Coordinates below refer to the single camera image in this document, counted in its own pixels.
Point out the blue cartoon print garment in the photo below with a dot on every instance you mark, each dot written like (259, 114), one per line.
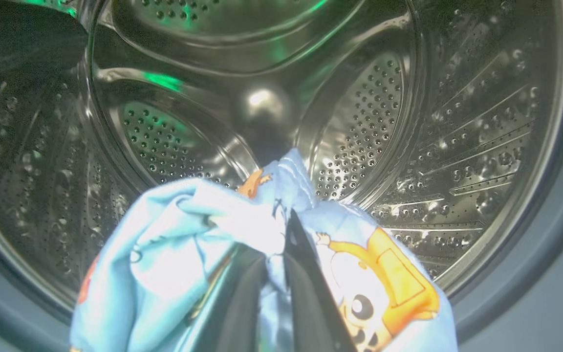
(174, 254)

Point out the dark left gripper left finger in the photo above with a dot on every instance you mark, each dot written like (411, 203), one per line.
(232, 313)

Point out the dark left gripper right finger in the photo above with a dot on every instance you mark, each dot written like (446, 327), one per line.
(311, 303)

